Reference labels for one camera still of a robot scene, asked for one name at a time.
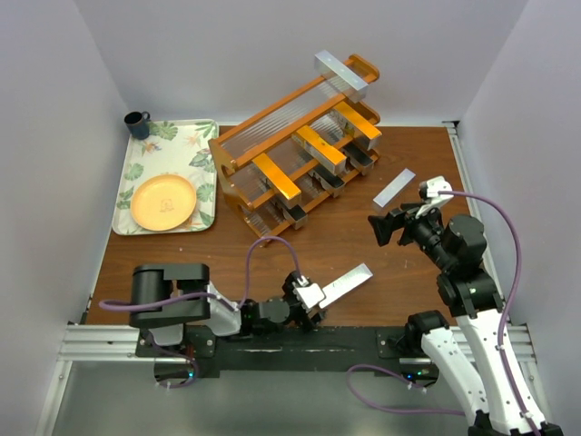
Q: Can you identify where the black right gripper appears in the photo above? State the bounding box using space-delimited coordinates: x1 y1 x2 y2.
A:
368 198 454 270

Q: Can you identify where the silver R&O charcoal toothpaste box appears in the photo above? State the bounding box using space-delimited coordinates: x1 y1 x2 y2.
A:
310 165 345 198

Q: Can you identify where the orange toothpaste box front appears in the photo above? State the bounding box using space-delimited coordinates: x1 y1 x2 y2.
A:
330 102 382 150

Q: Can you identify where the orange toothpaste box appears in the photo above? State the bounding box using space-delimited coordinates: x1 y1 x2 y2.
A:
330 102 382 150
252 154 301 207
292 125 347 175

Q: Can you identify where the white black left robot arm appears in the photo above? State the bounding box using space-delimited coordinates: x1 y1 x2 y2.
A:
129 263 326 358

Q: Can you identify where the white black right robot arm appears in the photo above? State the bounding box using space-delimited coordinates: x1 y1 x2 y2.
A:
368 203 562 435

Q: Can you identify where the wooden three-tier shelf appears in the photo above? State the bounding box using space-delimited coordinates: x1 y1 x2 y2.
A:
210 54 380 237

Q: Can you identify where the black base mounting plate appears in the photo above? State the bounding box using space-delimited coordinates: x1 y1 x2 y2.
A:
135 324 458 387

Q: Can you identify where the orange plate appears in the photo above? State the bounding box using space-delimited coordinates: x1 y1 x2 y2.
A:
130 174 197 232

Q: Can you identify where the floral serving tray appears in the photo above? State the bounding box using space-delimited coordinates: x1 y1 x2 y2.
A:
112 119 219 236

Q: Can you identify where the dark blue mug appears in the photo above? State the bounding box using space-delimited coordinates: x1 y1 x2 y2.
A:
123 111 151 140

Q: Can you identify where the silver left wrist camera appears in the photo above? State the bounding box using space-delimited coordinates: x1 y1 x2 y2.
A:
293 275 325 312

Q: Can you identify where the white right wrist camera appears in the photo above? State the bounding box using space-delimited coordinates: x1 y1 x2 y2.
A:
415 175 453 218

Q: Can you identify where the aluminium table edge rail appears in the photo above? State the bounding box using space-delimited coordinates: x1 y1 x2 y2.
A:
442 121 506 302

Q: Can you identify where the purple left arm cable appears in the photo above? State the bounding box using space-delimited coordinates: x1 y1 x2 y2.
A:
98 235 310 390

